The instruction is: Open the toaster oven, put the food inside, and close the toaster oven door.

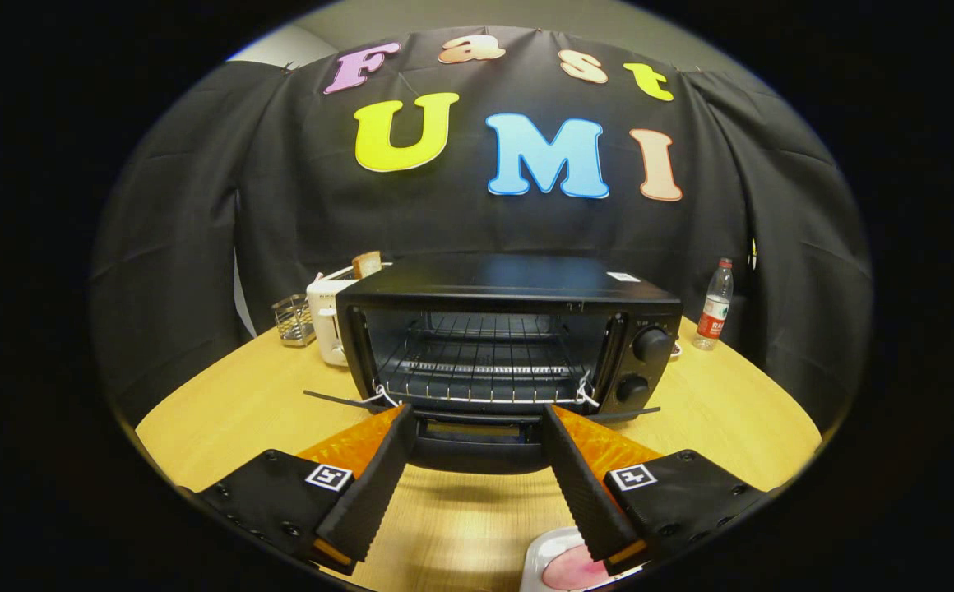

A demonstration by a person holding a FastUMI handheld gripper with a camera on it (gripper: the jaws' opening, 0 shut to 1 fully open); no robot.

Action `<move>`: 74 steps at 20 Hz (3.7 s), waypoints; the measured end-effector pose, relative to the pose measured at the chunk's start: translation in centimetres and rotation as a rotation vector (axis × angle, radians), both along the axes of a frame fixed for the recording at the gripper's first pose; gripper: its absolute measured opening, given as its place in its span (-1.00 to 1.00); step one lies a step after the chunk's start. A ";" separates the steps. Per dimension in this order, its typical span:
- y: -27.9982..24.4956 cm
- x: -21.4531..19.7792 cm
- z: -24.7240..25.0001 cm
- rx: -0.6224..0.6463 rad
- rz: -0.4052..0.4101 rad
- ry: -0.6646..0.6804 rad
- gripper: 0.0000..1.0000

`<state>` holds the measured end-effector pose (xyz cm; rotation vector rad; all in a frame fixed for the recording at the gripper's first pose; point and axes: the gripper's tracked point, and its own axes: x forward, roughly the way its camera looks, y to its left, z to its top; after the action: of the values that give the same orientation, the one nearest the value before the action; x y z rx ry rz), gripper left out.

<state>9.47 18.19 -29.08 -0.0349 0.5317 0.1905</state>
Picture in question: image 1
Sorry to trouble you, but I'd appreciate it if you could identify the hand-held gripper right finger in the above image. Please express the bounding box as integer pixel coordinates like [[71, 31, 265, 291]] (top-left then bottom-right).
[[540, 403, 770, 576]]

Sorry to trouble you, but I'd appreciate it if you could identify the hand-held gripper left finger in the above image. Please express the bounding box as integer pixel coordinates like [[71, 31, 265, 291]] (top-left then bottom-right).
[[193, 403, 419, 576]]

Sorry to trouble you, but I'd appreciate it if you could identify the white square plate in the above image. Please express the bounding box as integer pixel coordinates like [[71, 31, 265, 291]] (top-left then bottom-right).
[[520, 526, 646, 592]]

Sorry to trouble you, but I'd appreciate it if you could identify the pink ham slice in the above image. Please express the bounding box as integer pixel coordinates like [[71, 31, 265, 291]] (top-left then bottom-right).
[[541, 543, 609, 591]]

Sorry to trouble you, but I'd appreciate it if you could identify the black toaster oven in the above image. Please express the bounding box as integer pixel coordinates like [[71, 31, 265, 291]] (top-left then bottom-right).
[[304, 252, 683, 475]]

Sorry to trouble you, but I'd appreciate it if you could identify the white bread toaster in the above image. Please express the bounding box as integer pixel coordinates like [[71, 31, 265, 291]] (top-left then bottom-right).
[[306, 263, 396, 367]]

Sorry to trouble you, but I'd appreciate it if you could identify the clear plastic water bottle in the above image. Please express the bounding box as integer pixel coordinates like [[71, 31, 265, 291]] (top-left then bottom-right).
[[693, 257, 734, 352]]

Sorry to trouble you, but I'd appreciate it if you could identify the wire mesh basket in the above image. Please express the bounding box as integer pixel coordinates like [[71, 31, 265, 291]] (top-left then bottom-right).
[[271, 294, 317, 348]]

